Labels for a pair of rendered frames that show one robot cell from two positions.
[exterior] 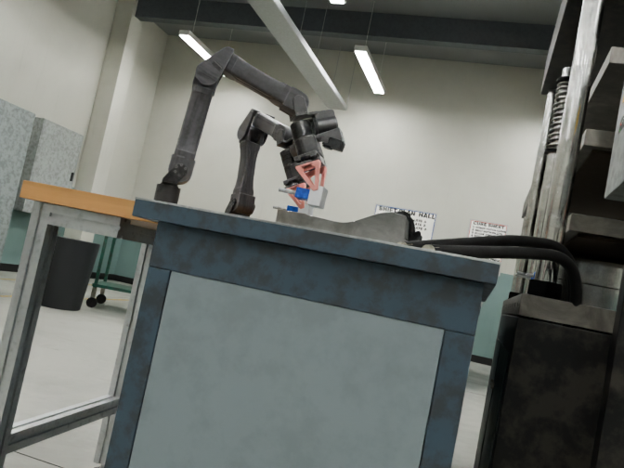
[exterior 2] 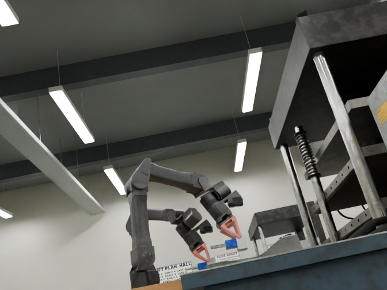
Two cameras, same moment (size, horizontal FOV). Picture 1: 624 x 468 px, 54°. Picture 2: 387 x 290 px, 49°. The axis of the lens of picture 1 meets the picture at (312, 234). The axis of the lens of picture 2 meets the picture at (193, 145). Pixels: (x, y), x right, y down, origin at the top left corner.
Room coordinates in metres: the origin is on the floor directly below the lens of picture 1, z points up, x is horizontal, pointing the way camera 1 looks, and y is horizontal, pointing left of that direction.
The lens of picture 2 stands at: (0.18, 0.60, 0.67)
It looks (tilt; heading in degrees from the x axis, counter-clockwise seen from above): 23 degrees up; 341
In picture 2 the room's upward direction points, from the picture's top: 12 degrees counter-clockwise
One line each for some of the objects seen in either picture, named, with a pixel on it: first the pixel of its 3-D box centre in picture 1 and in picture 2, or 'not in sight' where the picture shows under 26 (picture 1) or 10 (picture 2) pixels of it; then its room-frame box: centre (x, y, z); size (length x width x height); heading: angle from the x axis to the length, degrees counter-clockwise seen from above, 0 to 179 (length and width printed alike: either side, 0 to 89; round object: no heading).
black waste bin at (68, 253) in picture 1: (65, 272); not in sight; (5.51, 2.11, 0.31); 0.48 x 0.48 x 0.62
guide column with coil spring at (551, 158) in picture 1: (542, 225); (329, 222); (2.41, -0.90, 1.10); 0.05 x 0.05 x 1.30
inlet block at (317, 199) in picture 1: (301, 193); (228, 244); (1.65, 0.05, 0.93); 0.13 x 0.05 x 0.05; 74
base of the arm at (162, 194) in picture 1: (165, 199); (140, 285); (1.59, 0.39, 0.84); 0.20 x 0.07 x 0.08; 169
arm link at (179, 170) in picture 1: (175, 175); (140, 264); (1.59, 0.39, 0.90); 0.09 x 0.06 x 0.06; 13
